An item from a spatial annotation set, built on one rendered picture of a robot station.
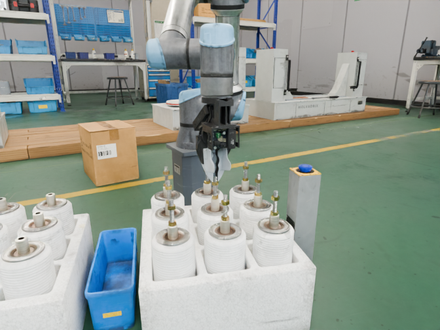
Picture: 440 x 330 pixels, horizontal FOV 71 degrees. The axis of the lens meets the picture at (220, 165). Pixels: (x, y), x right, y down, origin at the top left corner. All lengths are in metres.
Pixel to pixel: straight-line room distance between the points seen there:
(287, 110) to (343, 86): 1.10
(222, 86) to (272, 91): 2.71
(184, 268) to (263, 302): 0.19
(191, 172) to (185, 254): 0.60
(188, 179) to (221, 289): 0.63
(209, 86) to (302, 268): 0.45
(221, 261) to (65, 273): 0.34
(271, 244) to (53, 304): 0.46
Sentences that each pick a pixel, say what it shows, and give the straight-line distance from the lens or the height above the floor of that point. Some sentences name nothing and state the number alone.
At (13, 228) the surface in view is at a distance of 0.98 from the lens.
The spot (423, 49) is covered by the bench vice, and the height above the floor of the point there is 0.85.
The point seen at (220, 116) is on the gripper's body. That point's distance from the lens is 0.72.
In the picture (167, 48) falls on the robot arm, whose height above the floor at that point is 0.65.
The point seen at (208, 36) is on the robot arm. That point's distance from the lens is 0.70.
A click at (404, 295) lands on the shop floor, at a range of 1.07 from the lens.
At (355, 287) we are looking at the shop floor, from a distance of 1.04.
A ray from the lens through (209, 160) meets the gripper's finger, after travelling 0.75.
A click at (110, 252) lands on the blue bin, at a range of 1.09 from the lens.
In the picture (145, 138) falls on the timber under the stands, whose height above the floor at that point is 0.06.
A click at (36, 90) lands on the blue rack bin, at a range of 5.22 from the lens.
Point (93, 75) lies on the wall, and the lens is 9.00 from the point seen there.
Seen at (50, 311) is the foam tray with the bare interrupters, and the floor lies 0.16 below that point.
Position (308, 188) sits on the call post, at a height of 0.27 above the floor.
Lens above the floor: 0.61
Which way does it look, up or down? 17 degrees down
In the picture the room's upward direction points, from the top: straight up
